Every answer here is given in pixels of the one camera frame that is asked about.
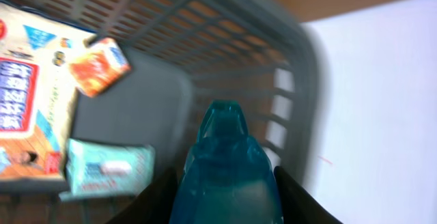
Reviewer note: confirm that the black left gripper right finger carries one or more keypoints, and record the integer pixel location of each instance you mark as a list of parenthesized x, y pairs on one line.
[(298, 206)]

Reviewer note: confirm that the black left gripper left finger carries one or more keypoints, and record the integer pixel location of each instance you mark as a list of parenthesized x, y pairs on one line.
[(154, 204)]

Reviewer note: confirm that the mint green wet wipes pack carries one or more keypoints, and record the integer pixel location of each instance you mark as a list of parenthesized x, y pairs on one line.
[(96, 170)]

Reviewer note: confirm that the teal mouthwash bottle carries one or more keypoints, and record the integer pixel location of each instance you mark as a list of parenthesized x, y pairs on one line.
[(227, 176)]

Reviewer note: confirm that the orange Kleenex tissue pack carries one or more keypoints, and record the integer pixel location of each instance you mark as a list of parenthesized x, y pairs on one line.
[(102, 64)]

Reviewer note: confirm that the snack bag with red label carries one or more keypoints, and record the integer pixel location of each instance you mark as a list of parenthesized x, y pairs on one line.
[(38, 94)]

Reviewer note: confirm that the grey plastic shopping basket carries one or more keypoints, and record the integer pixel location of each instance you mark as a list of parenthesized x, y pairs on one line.
[(184, 55)]

